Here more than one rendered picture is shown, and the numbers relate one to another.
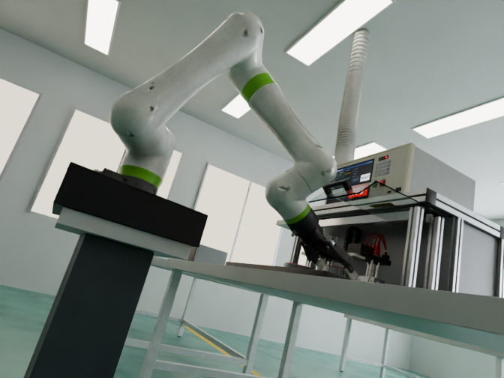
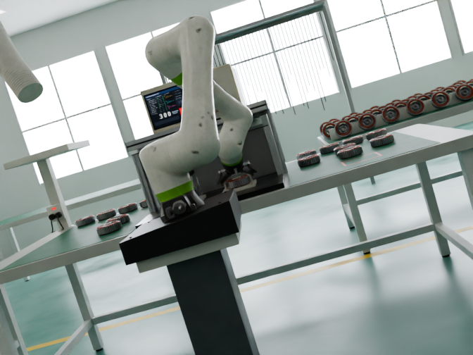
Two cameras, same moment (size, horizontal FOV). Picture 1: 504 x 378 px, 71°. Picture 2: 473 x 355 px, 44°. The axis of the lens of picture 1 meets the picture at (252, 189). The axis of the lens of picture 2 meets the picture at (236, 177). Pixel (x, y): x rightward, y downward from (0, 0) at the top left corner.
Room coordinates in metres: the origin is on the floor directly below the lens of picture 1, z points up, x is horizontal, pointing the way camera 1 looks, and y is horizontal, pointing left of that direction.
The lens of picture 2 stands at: (-0.11, 1.87, 1.07)
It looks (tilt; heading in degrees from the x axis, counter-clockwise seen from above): 6 degrees down; 300
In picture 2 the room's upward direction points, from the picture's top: 17 degrees counter-clockwise
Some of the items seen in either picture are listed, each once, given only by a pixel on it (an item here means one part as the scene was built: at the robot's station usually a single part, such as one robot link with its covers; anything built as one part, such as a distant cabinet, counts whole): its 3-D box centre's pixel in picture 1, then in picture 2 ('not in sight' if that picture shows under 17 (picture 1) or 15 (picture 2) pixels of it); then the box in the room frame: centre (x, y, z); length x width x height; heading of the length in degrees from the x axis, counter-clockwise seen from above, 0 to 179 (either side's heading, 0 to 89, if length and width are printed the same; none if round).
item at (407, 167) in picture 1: (395, 194); (196, 99); (1.41, -0.60, 1.22); 0.44 x 0.39 x 0.20; 24
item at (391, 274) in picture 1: (371, 258); (210, 158); (1.39, -0.54, 0.92); 0.66 x 0.01 x 0.30; 24
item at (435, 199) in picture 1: (388, 222); (202, 124); (1.42, -0.60, 1.09); 0.68 x 0.44 x 0.05; 24
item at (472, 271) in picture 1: (476, 276); (275, 139); (1.16, -0.80, 0.91); 0.28 x 0.03 x 0.32; 114
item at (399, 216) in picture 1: (347, 220); not in sight; (1.33, -0.39, 1.03); 0.62 x 0.01 x 0.03; 24
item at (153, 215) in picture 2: (317, 284); (215, 198); (1.30, -0.32, 0.76); 0.64 x 0.47 x 0.02; 24
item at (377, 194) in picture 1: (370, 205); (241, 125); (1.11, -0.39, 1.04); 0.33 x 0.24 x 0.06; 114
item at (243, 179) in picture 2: (339, 274); (237, 182); (1.18, -0.35, 0.80); 0.11 x 0.11 x 0.04
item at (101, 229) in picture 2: not in sight; (108, 227); (1.74, -0.09, 0.77); 0.11 x 0.11 x 0.04
